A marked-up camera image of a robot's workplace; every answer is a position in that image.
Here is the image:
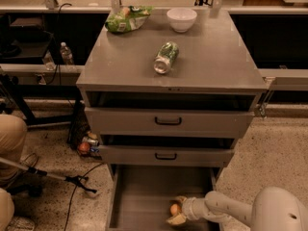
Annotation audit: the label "clear water bottle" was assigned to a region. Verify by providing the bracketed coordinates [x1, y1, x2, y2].
[42, 51, 56, 71]
[60, 42, 74, 65]

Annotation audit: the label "green chip bag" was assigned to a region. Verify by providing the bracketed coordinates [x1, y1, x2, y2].
[105, 6, 153, 34]

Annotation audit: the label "grey drawer cabinet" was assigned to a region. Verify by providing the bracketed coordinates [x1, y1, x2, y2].
[76, 7, 270, 181]

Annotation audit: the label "person leg beige trousers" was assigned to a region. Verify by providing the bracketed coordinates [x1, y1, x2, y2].
[0, 115, 27, 188]

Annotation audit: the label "grey open bottom drawer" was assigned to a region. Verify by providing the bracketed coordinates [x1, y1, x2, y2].
[106, 165, 220, 231]

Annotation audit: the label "person knee beige trousers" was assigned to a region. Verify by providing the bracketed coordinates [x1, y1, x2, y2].
[0, 188, 14, 231]

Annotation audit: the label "grey middle drawer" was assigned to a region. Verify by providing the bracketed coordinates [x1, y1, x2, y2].
[99, 145, 234, 167]

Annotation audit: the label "white bowl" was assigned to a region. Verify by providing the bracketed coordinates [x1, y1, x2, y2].
[167, 8, 197, 33]

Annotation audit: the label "green soda can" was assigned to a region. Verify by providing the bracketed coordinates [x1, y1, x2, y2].
[153, 41, 179, 74]

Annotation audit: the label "orange fruit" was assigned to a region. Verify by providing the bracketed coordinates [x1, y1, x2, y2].
[170, 203, 181, 216]

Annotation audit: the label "grey top drawer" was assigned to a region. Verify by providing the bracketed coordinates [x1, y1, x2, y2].
[85, 108, 254, 139]

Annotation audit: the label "red apple on floor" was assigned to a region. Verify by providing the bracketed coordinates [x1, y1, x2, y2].
[78, 142, 90, 155]

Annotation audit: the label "silver can on floor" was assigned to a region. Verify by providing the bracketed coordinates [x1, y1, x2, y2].
[82, 137, 99, 146]

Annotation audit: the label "grabber reacher tool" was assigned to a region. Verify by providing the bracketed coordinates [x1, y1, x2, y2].
[0, 157, 97, 193]

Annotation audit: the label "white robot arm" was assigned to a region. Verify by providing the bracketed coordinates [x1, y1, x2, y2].
[167, 187, 308, 231]

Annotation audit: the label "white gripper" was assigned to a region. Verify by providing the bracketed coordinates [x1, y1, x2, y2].
[167, 195, 205, 226]

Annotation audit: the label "black side table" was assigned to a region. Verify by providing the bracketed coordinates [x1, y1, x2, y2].
[0, 13, 81, 126]

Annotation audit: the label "grey sneaker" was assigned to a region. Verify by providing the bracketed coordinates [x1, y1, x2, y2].
[20, 153, 39, 170]

